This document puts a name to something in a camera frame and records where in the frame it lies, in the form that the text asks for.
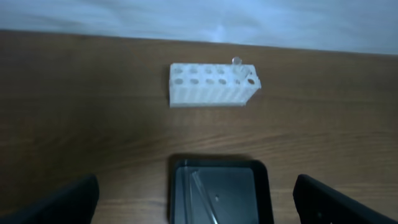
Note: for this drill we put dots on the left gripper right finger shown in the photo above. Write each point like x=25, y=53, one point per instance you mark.
x=323, y=205

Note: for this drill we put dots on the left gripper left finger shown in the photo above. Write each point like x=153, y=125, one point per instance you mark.
x=62, y=205

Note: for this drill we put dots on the clear test tube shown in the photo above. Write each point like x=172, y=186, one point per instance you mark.
x=186, y=199
x=203, y=196
x=237, y=63

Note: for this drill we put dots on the black tray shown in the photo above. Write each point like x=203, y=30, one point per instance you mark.
x=236, y=193

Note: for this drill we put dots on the white test tube rack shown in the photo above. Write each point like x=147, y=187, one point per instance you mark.
x=205, y=91

